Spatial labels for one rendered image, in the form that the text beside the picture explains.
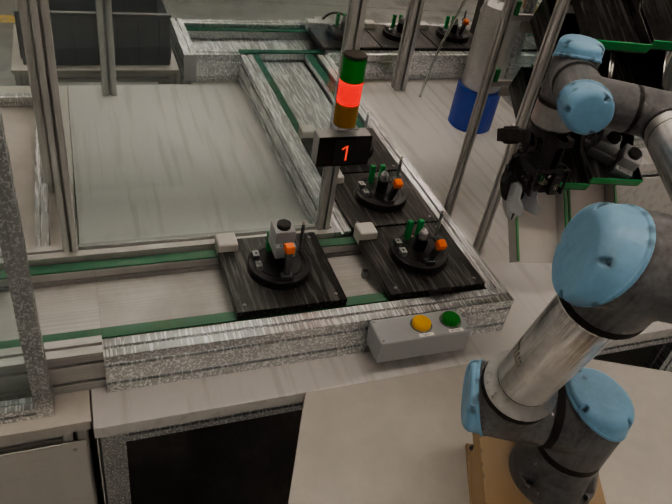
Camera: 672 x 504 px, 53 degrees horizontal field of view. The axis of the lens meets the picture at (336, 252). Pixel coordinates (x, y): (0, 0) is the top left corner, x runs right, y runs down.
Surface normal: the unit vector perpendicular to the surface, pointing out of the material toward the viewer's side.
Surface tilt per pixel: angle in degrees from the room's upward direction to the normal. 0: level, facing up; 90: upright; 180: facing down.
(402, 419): 0
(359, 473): 0
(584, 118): 90
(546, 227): 45
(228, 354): 90
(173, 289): 0
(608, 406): 9
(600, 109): 90
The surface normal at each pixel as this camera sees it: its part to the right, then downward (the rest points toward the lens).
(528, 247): 0.21, -0.11
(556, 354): -0.61, 0.62
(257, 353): 0.32, 0.63
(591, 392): 0.29, -0.72
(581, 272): -0.95, -0.27
